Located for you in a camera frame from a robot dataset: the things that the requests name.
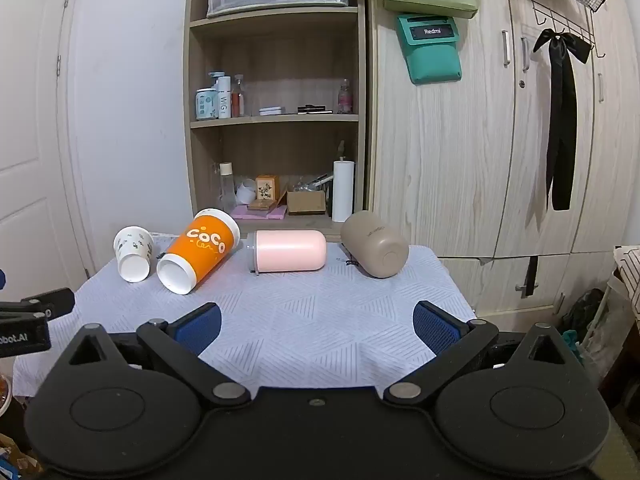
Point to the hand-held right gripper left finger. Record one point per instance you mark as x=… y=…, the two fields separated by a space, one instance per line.
x=200 y=327

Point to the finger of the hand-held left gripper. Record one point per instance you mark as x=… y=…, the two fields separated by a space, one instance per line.
x=50 y=302

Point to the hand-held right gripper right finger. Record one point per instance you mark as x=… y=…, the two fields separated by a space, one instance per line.
x=435 y=327

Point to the orange paper cup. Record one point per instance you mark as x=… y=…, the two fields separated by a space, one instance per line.
x=200 y=252

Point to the small white floral paper cup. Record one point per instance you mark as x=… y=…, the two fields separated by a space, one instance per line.
x=131 y=252

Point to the beige tumbler cup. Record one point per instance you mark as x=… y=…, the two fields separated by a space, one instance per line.
x=375 y=245

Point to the pink tumbler cup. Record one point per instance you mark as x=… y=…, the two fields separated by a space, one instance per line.
x=292 y=251

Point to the white patterned table cloth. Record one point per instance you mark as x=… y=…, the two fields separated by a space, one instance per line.
x=300 y=310

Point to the pink flat pad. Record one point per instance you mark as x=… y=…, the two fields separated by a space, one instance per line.
x=240 y=212

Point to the small wooden box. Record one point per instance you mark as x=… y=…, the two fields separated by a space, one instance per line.
x=261 y=204

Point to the clear bottle cream cap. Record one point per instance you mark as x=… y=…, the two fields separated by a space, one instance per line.
x=227 y=187

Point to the dark bag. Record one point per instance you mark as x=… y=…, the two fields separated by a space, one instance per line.
x=582 y=315

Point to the yellow floral box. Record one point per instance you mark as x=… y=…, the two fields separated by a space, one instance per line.
x=266 y=187

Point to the brown cardboard box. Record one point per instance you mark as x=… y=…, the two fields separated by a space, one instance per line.
x=306 y=203

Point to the white paper towel roll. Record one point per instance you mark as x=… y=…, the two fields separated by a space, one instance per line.
x=343 y=190

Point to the light wooden wardrobe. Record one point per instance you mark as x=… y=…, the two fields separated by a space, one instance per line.
x=450 y=160

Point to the white door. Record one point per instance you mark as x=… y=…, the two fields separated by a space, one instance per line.
x=30 y=135

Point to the white patterned basket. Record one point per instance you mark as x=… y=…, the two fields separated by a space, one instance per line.
x=627 y=270

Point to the teal drink can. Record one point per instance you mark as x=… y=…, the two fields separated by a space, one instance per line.
x=205 y=105

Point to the white tall bottle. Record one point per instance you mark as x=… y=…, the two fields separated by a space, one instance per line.
x=225 y=100

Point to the white flat case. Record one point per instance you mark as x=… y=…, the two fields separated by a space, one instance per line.
x=271 y=110

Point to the red liquid bottle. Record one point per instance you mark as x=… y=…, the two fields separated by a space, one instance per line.
x=238 y=100

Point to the pink small bottle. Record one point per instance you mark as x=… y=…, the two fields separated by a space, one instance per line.
x=345 y=100

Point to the black flat case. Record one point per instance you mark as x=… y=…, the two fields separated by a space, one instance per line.
x=314 y=109

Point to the black ribbon bow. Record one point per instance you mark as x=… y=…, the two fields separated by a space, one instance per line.
x=561 y=110

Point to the teal pouch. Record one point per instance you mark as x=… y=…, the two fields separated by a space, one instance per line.
x=434 y=60

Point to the wooden shelf unit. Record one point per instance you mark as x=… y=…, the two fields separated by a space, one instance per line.
x=275 y=60

